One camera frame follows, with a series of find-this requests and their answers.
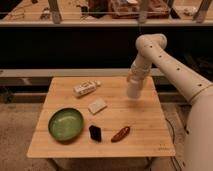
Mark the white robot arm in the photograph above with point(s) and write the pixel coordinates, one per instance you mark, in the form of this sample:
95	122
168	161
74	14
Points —
196	89

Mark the black eraser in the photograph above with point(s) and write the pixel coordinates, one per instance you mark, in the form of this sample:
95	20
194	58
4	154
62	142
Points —
95	133

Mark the white tube bottle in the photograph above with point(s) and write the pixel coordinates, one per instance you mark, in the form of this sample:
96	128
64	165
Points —
86	88

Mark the white sponge block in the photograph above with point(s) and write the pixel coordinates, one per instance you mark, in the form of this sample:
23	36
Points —
96	106

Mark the wooden table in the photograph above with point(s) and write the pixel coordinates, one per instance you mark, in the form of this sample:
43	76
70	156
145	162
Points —
148	137

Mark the red chili pepper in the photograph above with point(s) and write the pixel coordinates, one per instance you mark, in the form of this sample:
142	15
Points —
121	134

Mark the green bowl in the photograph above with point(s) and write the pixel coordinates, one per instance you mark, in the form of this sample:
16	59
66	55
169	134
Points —
65	124

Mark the brown tray on shelf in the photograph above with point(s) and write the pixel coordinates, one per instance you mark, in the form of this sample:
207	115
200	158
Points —
131	9

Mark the wooden shelf bench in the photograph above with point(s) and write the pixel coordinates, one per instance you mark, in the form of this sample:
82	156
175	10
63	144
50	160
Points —
97	13

